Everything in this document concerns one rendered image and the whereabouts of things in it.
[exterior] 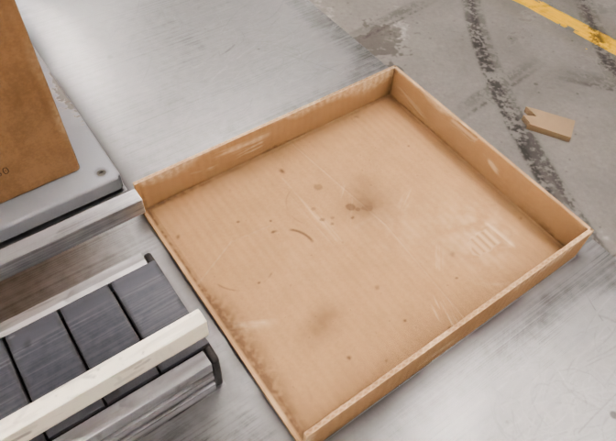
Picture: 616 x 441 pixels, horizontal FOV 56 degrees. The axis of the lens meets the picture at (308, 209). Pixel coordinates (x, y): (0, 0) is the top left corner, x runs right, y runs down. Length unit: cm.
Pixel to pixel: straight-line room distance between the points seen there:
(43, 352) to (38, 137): 18
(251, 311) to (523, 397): 22
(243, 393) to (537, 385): 23
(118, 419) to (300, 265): 19
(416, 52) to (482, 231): 164
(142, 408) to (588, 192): 160
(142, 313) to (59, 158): 18
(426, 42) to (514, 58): 31
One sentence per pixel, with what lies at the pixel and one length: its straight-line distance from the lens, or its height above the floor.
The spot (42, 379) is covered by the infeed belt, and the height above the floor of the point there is 88.
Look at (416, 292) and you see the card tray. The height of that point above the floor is 83.
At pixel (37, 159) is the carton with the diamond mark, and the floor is 88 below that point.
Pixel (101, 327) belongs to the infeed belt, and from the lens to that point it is 44.
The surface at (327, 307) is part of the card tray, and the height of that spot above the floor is 83.
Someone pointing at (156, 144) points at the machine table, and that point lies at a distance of 61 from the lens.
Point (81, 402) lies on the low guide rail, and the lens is 39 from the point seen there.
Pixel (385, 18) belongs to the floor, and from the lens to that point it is 230.
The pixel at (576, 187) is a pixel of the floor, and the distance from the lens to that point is 187.
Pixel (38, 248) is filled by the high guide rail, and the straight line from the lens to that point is 39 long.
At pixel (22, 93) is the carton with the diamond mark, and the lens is 50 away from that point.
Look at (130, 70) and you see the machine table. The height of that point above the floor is 83.
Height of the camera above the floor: 126
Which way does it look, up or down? 52 degrees down
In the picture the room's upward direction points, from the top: 4 degrees clockwise
